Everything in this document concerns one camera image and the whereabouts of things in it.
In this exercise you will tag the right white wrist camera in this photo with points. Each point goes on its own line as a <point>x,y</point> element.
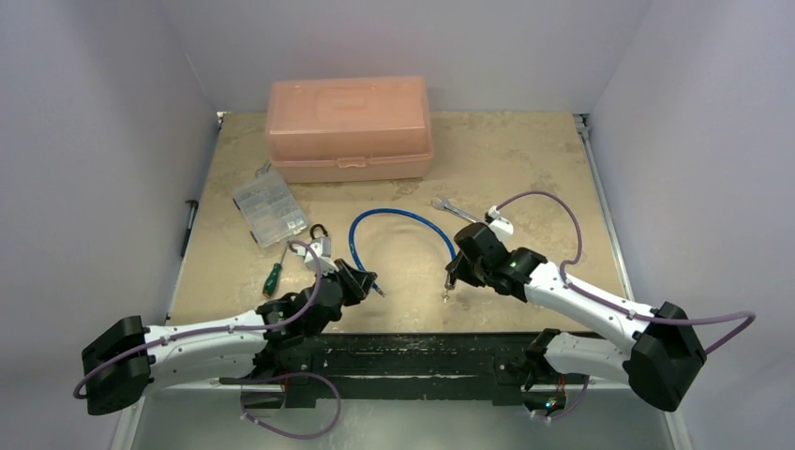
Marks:
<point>502,227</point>

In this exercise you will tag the green-handled screwdriver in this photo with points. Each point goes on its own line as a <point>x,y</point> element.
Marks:
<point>270,284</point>

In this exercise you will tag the orange plastic toolbox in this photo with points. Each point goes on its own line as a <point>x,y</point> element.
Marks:
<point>350,129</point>

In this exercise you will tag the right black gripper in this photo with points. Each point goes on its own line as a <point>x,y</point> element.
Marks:
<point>460,264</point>

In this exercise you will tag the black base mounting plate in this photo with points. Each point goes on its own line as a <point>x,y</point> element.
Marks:
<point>405,366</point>

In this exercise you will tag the silver open-end wrench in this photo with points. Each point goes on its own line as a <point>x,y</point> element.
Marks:
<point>443,204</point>

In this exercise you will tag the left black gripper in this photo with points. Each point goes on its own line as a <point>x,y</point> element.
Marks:
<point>355,281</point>

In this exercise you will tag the black padlock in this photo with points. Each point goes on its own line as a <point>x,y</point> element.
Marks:
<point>318,234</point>

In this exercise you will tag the black tool beside table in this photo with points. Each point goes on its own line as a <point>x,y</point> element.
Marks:
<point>193,210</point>

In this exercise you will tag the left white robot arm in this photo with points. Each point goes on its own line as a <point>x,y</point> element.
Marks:
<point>130,360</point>

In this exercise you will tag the clear plastic parts box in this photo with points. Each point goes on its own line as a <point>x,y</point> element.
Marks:
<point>270,209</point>

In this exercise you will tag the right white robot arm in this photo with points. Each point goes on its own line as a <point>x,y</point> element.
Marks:
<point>653,350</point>

